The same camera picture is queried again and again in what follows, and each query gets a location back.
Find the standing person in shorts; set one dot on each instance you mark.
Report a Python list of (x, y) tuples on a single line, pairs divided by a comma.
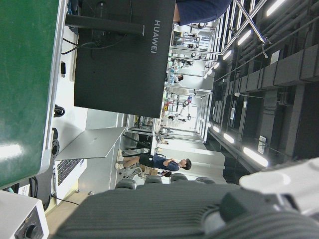
[(159, 161)]

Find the green conveyor belt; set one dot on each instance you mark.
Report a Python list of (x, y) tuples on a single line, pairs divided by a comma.
[(25, 87)]

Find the silver laptop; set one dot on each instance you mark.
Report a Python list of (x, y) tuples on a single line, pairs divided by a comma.
[(94, 144)]

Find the overhead metal bar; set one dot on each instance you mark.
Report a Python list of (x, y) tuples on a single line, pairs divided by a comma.
[(249, 20)]

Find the black Huawei monitor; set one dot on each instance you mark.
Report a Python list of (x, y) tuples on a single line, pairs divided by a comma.
[(119, 74)]

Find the person in white coat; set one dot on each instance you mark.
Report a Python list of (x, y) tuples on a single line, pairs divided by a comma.
[(180, 88)]

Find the white conveyor control box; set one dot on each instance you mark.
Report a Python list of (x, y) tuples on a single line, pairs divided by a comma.
[(15, 211)]

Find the black disc device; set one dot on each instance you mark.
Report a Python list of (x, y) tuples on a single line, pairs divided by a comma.
[(55, 147)]

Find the person in dark shirt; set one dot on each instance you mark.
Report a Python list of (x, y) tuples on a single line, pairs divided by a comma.
[(199, 10)]

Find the dark right robot hand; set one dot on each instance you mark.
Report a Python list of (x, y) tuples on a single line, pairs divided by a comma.
[(162, 211)]

